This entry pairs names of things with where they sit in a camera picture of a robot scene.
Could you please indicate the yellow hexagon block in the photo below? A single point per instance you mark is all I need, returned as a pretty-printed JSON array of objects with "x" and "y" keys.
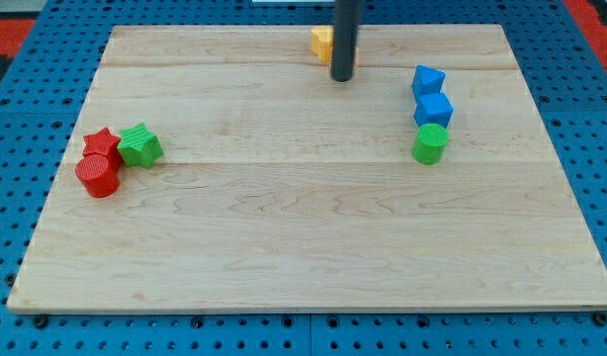
[{"x": 322, "y": 40}]

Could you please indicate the blue triangle block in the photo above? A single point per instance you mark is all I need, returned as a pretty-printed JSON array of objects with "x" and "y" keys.
[{"x": 427, "y": 80}]

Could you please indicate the light wooden board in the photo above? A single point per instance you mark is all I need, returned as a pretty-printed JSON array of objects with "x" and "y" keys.
[{"x": 281, "y": 190}]

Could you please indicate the green cylinder block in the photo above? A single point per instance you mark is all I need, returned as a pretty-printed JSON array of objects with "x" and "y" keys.
[{"x": 430, "y": 143}]

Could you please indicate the blue cube block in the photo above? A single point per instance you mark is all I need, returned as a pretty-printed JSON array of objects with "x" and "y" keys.
[{"x": 433, "y": 109}]

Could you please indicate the green star block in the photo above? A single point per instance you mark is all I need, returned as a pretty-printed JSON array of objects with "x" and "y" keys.
[{"x": 139, "y": 146}]

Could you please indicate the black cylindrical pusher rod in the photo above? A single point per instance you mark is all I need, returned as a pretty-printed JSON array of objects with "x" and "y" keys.
[{"x": 347, "y": 17}]

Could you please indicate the red star block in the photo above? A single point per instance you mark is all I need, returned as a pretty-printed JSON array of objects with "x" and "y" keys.
[{"x": 106, "y": 144}]

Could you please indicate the red cylinder block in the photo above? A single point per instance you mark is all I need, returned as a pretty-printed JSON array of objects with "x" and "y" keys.
[{"x": 98, "y": 175}]

